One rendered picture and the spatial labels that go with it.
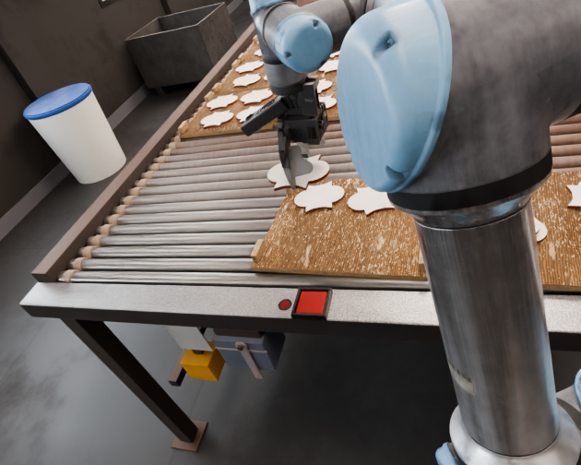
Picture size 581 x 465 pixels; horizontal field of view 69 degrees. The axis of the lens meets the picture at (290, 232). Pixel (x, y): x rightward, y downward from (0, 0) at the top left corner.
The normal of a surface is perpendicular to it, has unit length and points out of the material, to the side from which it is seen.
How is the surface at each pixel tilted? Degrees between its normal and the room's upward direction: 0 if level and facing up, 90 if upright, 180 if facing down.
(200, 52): 90
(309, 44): 92
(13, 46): 90
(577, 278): 0
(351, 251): 0
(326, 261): 0
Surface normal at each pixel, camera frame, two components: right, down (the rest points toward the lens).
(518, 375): 0.00, 0.39
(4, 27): 0.94, -0.04
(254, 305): -0.25, -0.73
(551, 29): 0.12, 0.08
